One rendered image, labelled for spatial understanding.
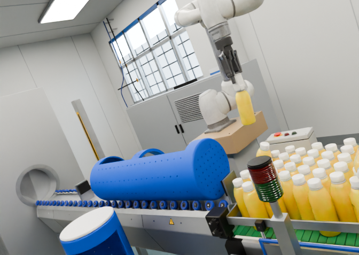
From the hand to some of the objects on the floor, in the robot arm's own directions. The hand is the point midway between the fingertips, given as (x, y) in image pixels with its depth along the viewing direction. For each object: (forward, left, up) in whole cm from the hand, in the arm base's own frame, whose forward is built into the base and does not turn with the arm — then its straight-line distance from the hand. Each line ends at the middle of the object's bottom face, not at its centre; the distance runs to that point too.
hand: (237, 82), depth 124 cm
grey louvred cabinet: (-108, -232, -138) cm, 290 cm away
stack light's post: (+49, +36, -141) cm, 153 cm away
